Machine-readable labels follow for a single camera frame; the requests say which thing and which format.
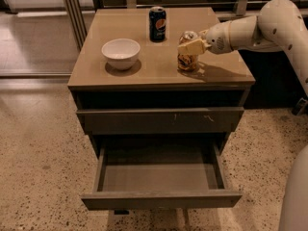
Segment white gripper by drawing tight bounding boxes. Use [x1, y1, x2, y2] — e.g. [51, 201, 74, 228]
[177, 21, 233, 55]

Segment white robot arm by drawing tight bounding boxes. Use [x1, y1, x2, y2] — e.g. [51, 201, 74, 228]
[178, 0, 308, 231]

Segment blue Pepsi can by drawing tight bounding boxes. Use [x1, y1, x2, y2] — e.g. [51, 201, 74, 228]
[149, 6, 167, 42]

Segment closed top drawer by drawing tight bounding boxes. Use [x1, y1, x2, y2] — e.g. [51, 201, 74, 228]
[77, 107, 244, 135]

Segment grey drawer cabinet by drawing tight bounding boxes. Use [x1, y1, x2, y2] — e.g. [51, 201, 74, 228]
[66, 7, 257, 217]

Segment open middle drawer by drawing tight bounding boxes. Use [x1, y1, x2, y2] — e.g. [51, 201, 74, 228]
[82, 143, 242, 211]

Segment white ceramic bowl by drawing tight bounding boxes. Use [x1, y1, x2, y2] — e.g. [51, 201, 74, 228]
[101, 38, 141, 70]

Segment dark object on floor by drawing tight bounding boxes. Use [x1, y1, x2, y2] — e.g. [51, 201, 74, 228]
[292, 98, 308, 116]

